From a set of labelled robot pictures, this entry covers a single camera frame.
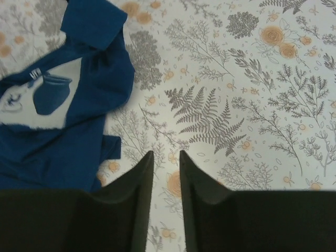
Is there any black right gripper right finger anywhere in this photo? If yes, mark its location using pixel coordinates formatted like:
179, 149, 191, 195
180, 151, 335, 251

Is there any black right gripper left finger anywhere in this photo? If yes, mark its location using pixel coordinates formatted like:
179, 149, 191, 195
1, 151, 154, 251

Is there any blue printed t-shirt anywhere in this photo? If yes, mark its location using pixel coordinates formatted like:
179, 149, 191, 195
1, 1, 134, 192

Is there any floral patterned tablecloth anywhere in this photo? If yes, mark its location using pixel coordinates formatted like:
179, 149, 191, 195
1, 1, 335, 251

